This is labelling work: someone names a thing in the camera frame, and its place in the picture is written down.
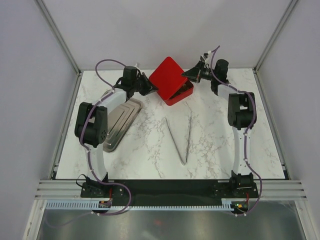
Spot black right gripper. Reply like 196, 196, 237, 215
181, 61, 217, 84

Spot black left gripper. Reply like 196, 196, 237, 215
131, 73, 158, 97

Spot red box lid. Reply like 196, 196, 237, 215
149, 56, 187, 101

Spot stainless steel tray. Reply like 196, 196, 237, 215
101, 89, 143, 153

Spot stainless steel tongs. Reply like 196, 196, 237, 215
164, 115, 192, 166

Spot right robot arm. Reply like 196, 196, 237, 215
193, 56, 260, 198

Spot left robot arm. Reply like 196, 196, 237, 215
74, 57, 202, 198

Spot red chocolate box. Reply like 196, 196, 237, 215
164, 80, 194, 106

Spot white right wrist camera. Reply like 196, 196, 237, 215
200, 51, 212, 63

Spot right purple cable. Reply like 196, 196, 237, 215
209, 45, 263, 218

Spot purple cable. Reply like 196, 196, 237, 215
209, 45, 263, 218
79, 59, 133, 216

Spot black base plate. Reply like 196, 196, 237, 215
80, 179, 258, 206

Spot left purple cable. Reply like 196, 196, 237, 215
79, 59, 133, 216

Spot white cable duct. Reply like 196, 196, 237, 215
45, 199, 249, 213

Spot aluminium frame rail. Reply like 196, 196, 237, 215
254, 179, 308, 201

